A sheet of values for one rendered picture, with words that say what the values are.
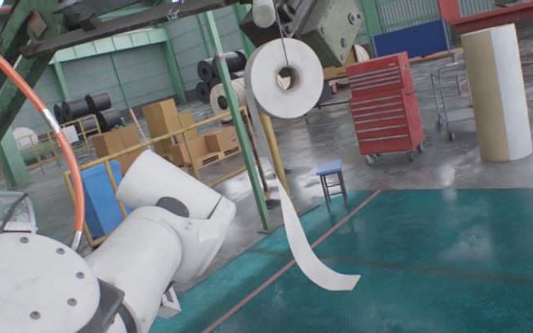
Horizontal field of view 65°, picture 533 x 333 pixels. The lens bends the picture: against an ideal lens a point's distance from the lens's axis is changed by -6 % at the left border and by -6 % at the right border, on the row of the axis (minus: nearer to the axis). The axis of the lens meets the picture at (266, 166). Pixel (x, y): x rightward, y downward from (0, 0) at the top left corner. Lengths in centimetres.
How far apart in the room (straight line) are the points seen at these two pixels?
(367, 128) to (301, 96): 445
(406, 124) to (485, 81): 103
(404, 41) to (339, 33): 828
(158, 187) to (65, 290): 23
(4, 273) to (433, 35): 900
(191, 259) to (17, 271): 19
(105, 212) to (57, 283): 486
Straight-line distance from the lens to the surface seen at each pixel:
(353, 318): 265
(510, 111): 474
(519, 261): 300
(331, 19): 107
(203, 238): 41
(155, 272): 34
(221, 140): 853
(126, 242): 36
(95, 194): 504
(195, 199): 46
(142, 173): 46
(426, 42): 918
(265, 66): 87
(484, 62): 465
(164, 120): 1026
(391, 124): 522
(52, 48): 131
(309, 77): 91
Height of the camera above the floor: 149
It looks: 13 degrees down
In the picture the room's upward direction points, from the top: 15 degrees counter-clockwise
